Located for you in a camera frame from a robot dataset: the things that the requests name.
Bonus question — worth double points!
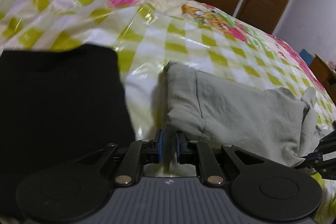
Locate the grey-green pants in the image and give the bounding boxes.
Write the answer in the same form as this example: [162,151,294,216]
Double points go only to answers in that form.
[164,63,329,167]

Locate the wooden side cabinet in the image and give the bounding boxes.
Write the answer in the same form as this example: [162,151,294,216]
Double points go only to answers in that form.
[309,55,336,103]

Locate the black folded garment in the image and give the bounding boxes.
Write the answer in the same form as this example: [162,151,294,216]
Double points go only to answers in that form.
[1,44,135,219]

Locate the blue foam mat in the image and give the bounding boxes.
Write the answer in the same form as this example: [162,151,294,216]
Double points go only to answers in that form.
[299,49,314,67]

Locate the checkered floral bedspread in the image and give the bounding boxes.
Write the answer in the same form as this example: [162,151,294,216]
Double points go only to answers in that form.
[1,0,335,223]

